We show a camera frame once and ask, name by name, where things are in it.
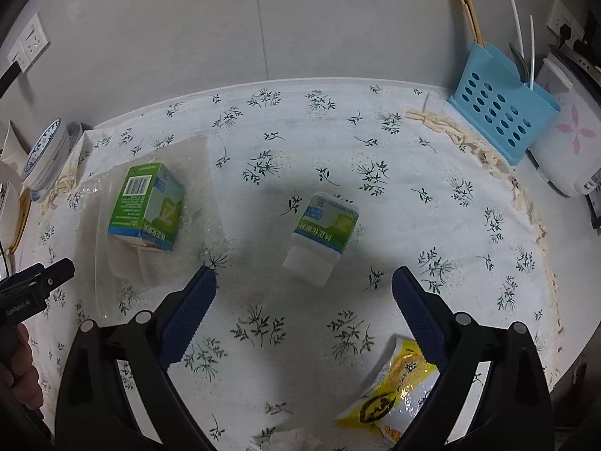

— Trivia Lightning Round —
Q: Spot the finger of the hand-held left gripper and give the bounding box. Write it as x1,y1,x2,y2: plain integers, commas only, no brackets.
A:
35,257,76,292
0,264,46,292

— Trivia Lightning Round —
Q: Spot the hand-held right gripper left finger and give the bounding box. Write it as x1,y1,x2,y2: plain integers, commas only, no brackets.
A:
54,265,217,451

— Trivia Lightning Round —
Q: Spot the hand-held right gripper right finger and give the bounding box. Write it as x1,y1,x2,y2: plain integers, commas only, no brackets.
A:
392,265,555,451

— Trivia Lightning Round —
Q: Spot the yellow snack packet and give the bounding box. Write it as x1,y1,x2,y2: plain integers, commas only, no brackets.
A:
335,336,442,440

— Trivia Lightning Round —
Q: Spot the clear plastic bag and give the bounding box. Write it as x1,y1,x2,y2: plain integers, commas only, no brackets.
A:
70,134,226,320

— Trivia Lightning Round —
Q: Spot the large green milk carton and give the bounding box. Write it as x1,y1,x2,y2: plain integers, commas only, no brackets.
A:
108,162,185,254

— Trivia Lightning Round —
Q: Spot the white bottle green label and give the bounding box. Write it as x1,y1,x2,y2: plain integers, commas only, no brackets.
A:
282,192,361,287

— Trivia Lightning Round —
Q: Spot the white wrapper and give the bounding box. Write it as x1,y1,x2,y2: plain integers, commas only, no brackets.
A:
258,427,325,451

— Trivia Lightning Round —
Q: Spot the person's left hand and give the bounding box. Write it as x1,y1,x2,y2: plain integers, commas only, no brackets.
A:
0,323,44,416

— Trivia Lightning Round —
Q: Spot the wooden coaster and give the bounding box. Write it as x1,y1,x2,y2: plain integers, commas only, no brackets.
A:
9,188,33,252

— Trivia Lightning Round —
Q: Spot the blue white porcelain bowl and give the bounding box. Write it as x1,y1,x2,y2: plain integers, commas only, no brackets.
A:
21,119,71,189

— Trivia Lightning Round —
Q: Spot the white jug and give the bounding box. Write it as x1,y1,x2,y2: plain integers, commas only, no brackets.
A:
0,120,29,170

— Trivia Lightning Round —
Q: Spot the blue white porcelain dish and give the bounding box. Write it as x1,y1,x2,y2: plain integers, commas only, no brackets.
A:
28,122,86,193

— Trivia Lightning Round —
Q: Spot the black charger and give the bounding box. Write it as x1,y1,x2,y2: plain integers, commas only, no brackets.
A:
0,60,24,97

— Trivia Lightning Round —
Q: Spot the black countertop oven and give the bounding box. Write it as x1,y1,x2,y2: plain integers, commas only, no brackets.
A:
584,169,601,233

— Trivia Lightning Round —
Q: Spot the white floral tablecloth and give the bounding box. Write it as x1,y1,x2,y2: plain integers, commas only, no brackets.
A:
19,77,564,451

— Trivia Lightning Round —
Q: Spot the blue utensil holder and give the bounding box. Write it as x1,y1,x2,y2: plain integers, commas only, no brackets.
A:
447,41,562,166

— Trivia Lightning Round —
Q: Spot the white rice cooker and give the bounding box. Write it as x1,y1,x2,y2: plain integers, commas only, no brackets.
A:
528,44,601,198

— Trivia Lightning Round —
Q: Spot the metal spoon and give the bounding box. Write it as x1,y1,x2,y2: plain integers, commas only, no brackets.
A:
508,41,530,83

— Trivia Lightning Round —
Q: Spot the white wall socket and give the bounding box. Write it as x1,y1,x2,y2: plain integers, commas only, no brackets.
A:
547,0,587,43
19,13,50,57
4,40,31,73

